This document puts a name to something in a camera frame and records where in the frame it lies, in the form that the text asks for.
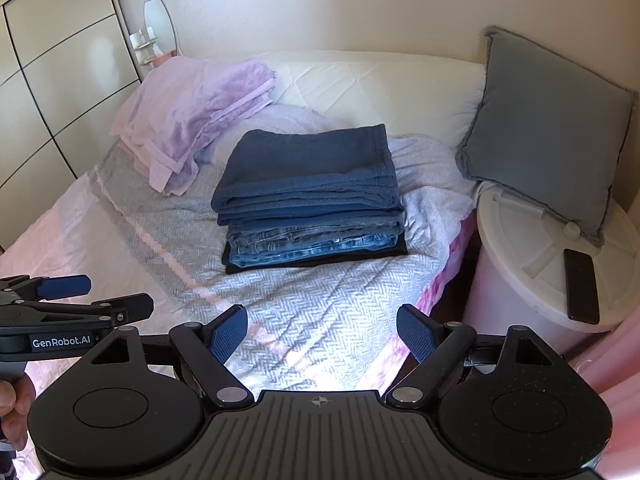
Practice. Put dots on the grey blue jeans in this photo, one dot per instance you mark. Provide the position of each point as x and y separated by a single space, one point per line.
280 232

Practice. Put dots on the small white shelf rack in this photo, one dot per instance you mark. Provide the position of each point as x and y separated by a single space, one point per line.
145 47

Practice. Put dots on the pink grey bedspread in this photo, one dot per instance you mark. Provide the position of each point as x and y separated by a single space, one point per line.
300 320

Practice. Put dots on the cream panelled wardrobe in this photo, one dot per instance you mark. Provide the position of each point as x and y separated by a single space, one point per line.
60 85

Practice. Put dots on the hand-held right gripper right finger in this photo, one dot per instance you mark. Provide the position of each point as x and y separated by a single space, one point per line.
415 332

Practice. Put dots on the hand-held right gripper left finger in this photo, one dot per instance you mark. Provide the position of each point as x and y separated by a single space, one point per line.
227 332

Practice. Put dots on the blue garment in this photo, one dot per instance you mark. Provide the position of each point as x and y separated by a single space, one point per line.
310 165

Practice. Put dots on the white round container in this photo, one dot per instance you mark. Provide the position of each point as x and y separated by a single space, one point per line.
510 270

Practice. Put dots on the grey cushion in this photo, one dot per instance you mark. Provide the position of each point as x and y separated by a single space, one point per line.
545 135

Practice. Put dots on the person's left hand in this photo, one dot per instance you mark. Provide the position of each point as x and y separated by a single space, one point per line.
15 410

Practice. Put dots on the black phone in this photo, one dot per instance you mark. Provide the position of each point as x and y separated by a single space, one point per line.
581 285

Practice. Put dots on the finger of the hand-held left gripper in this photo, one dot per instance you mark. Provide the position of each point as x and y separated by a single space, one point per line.
62 286
125 307

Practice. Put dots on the lilac blanket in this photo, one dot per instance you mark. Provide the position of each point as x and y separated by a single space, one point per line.
200 105

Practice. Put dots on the pink fabric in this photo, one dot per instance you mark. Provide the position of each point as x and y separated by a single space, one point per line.
615 360

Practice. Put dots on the light blue jeans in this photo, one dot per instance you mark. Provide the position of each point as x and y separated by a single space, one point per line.
300 255

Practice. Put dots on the oval mirror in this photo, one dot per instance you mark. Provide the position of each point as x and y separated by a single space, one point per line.
160 15

